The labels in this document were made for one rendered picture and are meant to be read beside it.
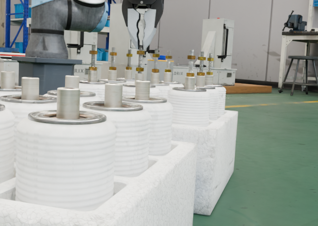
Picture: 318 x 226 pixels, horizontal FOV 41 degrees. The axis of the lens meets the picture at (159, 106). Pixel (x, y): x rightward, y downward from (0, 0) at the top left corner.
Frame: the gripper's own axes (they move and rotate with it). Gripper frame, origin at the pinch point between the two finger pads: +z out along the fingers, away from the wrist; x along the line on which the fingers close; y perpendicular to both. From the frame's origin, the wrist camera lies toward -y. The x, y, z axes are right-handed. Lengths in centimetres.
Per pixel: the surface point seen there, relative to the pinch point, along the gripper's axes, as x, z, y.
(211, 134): -17.8, 17.7, -9.1
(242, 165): -26, 35, 39
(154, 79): -1.4, 8.3, 11.2
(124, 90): 2.2, 10.4, -3.5
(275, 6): -66, -84, 564
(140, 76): -0.5, 7.3, -0.4
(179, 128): -11.1, 17.1, -8.3
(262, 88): -49, 30, 416
